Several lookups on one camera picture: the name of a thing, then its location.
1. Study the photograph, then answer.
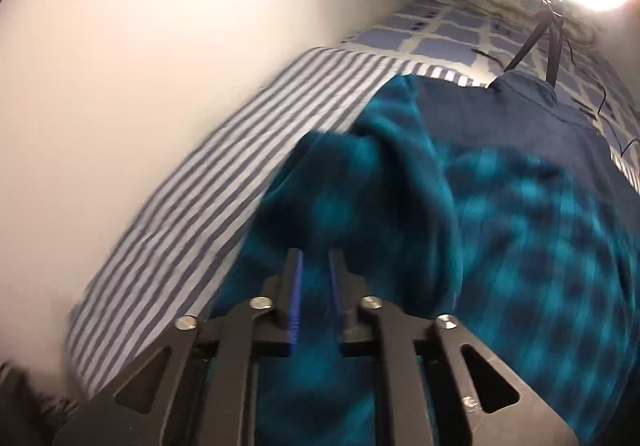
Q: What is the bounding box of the dark striped cloth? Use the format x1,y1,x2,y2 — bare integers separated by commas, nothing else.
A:
0,361,81,446

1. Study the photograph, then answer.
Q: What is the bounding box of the teal plaid garment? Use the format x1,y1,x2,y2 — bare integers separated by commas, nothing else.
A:
210,73,640,446

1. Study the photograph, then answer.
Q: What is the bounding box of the blue white striped bed sheet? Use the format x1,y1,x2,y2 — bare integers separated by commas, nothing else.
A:
67,46,490,399

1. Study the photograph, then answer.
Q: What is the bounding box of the blue checked blanket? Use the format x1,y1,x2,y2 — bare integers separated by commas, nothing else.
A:
340,0,640,162

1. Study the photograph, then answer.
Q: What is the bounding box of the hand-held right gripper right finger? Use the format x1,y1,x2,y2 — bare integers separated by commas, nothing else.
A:
328,250,579,446

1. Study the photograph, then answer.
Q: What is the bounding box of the black tripod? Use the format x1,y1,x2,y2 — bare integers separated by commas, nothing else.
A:
502,0,568,87

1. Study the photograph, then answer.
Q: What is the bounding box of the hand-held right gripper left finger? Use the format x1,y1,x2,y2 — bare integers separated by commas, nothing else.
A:
52,250,304,446

